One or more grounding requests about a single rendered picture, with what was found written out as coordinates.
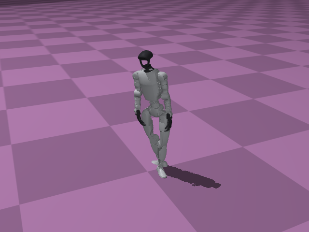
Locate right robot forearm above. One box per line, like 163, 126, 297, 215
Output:
134, 96, 141, 113

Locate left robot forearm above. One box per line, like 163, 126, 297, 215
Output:
164, 93, 173, 117

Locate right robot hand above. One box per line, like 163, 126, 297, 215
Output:
135, 110, 146, 126

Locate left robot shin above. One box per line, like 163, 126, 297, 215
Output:
157, 145, 167, 169

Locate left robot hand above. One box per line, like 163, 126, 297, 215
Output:
165, 113, 172, 131

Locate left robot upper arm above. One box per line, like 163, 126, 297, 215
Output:
156, 72, 169, 100

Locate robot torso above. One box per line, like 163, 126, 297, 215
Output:
138, 68, 164, 117

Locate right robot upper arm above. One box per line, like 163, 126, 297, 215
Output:
132, 71, 142, 97

